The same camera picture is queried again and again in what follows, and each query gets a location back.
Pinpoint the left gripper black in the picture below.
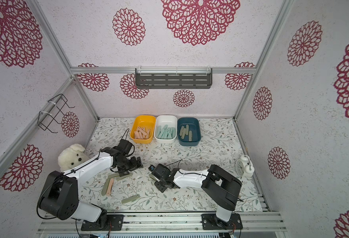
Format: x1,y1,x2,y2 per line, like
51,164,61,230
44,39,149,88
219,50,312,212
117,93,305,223
116,156,144,178

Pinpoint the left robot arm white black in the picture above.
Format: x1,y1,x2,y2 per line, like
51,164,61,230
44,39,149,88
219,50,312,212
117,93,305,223
36,139,143,228

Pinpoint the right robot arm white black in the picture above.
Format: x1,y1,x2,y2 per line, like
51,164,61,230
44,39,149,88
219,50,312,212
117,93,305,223
148,164,242,223

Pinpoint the yellow plastic storage box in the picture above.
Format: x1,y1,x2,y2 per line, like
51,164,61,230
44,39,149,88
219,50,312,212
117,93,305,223
131,115,156,144

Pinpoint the white plastic storage box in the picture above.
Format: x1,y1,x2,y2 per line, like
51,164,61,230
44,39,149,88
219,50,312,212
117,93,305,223
154,115,177,144

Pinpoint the dark teal storage box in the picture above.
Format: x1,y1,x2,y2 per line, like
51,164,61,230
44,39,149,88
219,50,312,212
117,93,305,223
177,118,201,147

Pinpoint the floral patterned table mat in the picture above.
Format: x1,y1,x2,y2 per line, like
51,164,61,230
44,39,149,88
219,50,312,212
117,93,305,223
79,119,243,211

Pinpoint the white plush teddy bear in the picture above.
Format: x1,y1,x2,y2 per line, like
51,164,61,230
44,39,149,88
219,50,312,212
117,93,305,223
58,144,89,172

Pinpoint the white twin-bell alarm clock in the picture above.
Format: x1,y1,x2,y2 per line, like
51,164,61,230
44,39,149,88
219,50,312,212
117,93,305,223
236,155,255,179

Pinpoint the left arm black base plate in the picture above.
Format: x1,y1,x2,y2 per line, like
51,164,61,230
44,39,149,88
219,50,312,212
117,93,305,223
80,214,124,232

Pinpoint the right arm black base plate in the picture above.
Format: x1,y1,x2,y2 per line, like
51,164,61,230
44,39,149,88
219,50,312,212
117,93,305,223
201,213,243,231

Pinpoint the black wire wall rack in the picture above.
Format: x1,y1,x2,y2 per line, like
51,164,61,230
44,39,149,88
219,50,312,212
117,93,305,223
37,93,75,134

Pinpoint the grey wall shelf rack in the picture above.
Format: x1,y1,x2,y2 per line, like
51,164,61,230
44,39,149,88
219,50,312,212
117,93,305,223
135,68,213,89

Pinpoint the aluminium front rail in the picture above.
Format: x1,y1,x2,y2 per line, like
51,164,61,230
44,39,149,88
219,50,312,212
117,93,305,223
36,212,287,236

